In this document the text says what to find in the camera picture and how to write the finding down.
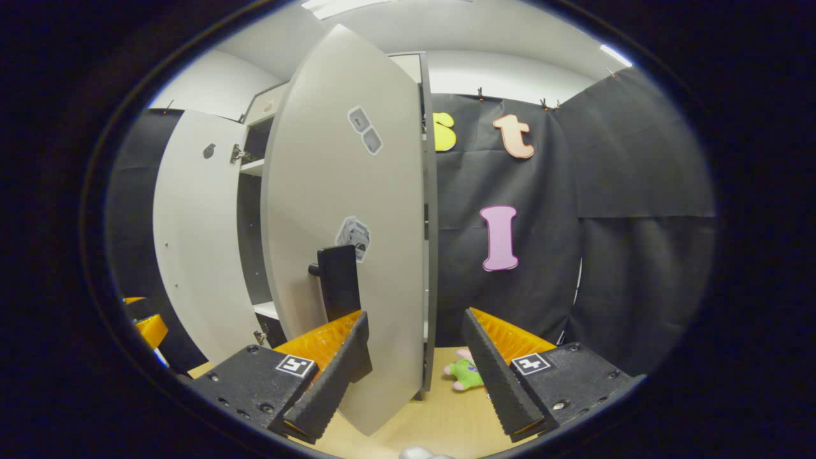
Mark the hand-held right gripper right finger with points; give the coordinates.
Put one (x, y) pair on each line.
(500, 382)

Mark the green plush toy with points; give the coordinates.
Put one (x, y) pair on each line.
(468, 375)

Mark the grey shoe cabinet door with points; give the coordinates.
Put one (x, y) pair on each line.
(344, 178)
(197, 242)

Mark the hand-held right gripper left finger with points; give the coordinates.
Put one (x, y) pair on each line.
(331, 395)

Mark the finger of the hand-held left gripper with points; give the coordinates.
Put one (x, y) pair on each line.
(134, 299)
(153, 331)

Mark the grey shoe cabinet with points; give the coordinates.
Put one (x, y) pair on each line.
(430, 191)

